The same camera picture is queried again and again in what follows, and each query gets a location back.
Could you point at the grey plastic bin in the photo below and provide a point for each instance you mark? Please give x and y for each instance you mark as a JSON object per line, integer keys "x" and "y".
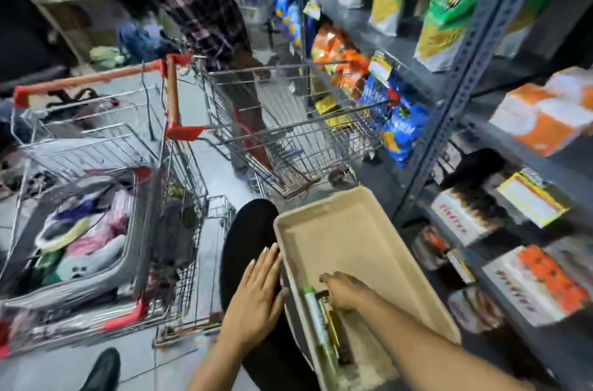
{"x": 120, "y": 261}

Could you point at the gold brown packet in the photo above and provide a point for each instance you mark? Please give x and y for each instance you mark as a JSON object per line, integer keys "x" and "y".
{"x": 338, "y": 335}

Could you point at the white orange box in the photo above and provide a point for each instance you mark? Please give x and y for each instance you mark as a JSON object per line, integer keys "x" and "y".
{"x": 537, "y": 284}

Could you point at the person's right fingers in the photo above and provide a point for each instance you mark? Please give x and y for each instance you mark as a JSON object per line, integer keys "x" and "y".
{"x": 330, "y": 283}

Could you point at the row of blue snack packets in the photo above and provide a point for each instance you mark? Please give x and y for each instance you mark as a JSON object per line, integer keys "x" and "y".
{"x": 403, "y": 127}

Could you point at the grey metal shelf rack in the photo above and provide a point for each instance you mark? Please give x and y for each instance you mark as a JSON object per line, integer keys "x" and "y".
{"x": 477, "y": 34}

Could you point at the white brown box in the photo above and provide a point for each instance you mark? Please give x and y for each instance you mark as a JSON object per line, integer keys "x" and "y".
{"x": 463, "y": 215}

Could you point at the person's left middle finger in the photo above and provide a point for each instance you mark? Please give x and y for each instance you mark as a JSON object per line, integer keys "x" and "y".
{"x": 271, "y": 265}

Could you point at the yellow snack packet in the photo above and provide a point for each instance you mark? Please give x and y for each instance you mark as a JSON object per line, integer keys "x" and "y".
{"x": 331, "y": 110}

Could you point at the person's left hand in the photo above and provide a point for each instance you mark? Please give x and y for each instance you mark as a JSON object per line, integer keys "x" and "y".
{"x": 252, "y": 307}

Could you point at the row of orange snack packets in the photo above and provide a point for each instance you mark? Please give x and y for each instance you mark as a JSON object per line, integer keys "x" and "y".
{"x": 340, "y": 57}

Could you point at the person's left forearm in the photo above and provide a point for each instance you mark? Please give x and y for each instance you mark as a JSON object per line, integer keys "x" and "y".
{"x": 217, "y": 367}

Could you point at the blue yellow snack packets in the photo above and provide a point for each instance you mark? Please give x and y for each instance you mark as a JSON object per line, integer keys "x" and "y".
{"x": 288, "y": 18}

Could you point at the person's left little finger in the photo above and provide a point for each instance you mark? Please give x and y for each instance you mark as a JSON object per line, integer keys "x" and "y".
{"x": 245, "y": 277}

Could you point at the beige plastic tray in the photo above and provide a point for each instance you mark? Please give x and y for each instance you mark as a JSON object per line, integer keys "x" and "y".
{"x": 356, "y": 242}

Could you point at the stack of white orange boxes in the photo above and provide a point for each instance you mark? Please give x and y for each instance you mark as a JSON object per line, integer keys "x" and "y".
{"x": 546, "y": 113}

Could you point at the person's black trouser leg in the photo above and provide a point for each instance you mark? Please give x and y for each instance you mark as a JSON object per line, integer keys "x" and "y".
{"x": 250, "y": 233}

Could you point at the round wrapped package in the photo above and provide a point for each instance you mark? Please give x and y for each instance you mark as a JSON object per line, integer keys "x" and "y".
{"x": 430, "y": 247}
{"x": 475, "y": 311}

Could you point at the person's black shoe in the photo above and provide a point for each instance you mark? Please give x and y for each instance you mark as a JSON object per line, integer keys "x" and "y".
{"x": 103, "y": 372}

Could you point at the pile of colourful clothes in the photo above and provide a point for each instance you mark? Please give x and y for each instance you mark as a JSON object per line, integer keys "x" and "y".
{"x": 83, "y": 228}

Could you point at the person's right hand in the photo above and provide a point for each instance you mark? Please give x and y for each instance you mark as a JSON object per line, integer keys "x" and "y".
{"x": 350, "y": 291}

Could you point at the person's left thumb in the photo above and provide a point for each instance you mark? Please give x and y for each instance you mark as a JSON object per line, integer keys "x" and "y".
{"x": 280, "y": 305}

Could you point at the green white tube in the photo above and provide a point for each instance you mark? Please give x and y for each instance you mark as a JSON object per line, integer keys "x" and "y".
{"x": 318, "y": 321}

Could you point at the yellow price tag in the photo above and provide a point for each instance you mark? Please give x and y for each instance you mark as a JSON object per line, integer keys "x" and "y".
{"x": 530, "y": 198}
{"x": 381, "y": 66}
{"x": 312, "y": 9}

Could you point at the person's right forearm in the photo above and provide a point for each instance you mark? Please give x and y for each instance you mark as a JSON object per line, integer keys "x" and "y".
{"x": 426, "y": 353}

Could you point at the empty metal shopping cart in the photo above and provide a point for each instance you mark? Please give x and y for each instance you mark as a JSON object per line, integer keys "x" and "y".
{"x": 296, "y": 145}

